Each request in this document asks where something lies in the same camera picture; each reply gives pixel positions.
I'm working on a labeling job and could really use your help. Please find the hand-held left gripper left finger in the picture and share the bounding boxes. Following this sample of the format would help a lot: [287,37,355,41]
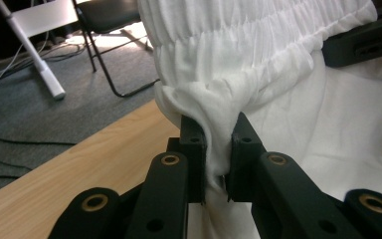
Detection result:
[166,114,209,205]

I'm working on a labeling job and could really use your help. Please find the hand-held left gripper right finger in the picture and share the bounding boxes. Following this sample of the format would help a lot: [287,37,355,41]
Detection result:
[225,111,269,203]

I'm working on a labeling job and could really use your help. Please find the white skirt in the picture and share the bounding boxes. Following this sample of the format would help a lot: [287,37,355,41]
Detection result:
[137,0,382,239]

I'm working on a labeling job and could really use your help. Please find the black folding chair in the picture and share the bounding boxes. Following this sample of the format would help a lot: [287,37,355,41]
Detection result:
[72,0,161,99]

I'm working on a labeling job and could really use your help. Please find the white desk leg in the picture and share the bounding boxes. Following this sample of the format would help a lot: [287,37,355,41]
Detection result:
[0,0,81,102]

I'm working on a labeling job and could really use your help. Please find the black floor cables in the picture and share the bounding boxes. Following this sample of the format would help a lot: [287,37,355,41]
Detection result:
[0,133,78,181]

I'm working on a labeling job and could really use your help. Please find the white floor cables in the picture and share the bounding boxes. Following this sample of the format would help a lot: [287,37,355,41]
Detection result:
[0,30,92,98]

